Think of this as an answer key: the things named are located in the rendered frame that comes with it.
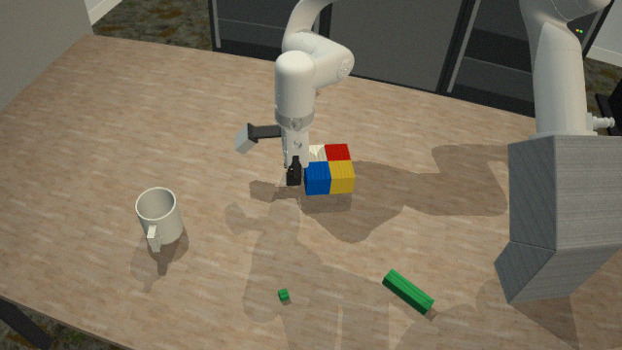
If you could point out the blue cube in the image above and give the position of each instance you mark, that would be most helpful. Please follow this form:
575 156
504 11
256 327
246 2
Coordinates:
317 178

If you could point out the beige mug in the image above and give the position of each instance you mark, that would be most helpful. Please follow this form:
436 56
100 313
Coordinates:
155 203

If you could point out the green rectangular bar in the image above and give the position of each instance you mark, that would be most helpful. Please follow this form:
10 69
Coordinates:
408 292

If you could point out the yellow cube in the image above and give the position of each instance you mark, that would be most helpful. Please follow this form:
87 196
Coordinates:
342 176

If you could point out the red cube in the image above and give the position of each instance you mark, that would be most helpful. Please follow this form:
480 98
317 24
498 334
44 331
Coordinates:
337 152

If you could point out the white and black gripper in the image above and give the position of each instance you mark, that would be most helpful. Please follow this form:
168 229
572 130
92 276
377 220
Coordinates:
295 146

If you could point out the small green cube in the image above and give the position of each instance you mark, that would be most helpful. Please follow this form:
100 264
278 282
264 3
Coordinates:
283 295

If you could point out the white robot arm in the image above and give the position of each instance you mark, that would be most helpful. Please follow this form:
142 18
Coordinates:
310 61

